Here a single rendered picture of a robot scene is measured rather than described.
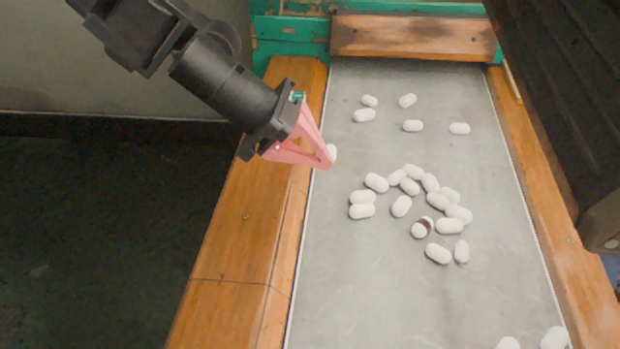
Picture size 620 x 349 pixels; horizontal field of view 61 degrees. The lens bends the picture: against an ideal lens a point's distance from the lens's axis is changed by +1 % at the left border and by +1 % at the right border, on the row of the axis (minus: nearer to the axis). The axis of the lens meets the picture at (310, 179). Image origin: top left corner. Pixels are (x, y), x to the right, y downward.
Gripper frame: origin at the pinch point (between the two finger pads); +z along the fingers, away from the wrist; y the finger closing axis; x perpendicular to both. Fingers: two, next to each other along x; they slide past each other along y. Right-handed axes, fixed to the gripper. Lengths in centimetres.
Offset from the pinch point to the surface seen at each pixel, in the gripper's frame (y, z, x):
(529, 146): 20.6, 28.0, -11.6
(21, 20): 118, -71, 102
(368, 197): 6.7, 10.7, 4.3
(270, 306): -13.2, 3.3, 10.8
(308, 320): -13.0, 7.7, 9.6
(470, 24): 44.5, 15.9, -13.9
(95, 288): 46, -1, 111
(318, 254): -3.0, 7.5, 9.5
